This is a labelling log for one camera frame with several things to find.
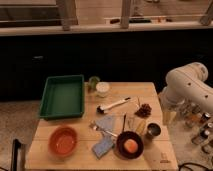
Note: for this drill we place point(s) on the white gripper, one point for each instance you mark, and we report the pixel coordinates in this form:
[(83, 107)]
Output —
[(168, 116)]

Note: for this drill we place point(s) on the white handled dish brush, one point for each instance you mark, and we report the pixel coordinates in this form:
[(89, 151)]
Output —
[(103, 109)]

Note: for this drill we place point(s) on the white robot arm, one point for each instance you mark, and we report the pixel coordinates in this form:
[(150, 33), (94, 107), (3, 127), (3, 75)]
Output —
[(186, 83)]

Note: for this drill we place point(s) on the red bowl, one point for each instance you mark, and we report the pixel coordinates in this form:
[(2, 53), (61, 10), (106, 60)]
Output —
[(63, 141)]

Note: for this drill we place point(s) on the metal cup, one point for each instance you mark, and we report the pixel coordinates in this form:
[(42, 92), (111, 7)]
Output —
[(153, 130)]

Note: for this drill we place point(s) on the pine cone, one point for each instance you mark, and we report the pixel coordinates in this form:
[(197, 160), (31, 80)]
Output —
[(144, 111)]

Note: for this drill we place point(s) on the spice bottle rack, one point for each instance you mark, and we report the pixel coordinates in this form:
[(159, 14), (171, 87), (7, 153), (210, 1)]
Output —
[(192, 126)]

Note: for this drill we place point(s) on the yellow banana toy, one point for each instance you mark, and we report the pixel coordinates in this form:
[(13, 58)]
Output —
[(141, 126)]

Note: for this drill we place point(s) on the orange fruit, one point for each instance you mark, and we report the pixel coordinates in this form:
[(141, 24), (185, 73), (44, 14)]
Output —
[(131, 146)]

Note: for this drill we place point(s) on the black frying pan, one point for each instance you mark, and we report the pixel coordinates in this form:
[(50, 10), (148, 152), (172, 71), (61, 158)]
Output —
[(125, 135)]

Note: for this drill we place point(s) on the blue cloth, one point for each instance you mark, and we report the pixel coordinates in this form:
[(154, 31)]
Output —
[(106, 143)]

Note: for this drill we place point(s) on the white cup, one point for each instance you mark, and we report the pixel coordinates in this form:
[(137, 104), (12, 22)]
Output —
[(102, 89)]

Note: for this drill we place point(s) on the green cup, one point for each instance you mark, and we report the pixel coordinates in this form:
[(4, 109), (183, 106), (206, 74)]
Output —
[(93, 81)]

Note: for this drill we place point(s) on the green plastic tray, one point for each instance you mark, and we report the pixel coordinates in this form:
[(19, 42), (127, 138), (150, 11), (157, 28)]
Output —
[(63, 97)]

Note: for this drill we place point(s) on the black chair back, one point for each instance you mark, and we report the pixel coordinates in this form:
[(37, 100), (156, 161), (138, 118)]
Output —
[(18, 156)]

